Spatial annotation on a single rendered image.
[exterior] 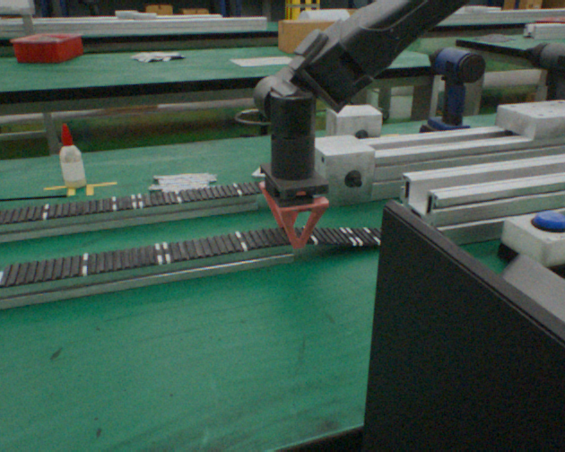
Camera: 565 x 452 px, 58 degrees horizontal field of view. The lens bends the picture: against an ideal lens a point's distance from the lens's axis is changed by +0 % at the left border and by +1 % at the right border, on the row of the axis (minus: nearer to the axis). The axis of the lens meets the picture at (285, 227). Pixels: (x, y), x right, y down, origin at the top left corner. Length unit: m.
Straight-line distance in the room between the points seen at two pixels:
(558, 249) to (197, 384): 0.47
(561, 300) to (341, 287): 0.46
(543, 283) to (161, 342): 0.44
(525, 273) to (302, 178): 0.45
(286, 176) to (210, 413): 0.31
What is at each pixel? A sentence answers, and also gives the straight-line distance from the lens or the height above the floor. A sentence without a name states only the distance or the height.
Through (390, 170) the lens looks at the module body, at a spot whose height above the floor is 0.83.
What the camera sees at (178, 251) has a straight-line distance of 0.69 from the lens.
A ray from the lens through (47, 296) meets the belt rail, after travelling 0.69.
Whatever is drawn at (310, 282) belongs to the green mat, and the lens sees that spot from 0.67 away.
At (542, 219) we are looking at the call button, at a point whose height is 0.85.
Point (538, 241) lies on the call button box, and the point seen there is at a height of 0.83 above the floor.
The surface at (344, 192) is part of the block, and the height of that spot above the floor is 0.80.
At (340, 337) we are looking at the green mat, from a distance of 0.58.
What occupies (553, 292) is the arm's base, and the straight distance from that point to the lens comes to 0.23.
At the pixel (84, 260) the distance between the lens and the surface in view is 0.70.
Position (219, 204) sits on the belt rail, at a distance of 0.86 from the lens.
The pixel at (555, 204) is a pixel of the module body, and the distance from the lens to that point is 0.88.
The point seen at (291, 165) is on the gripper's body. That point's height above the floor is 0.92.
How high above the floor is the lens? 1.13
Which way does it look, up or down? 26 degrees down
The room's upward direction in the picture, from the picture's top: straight up
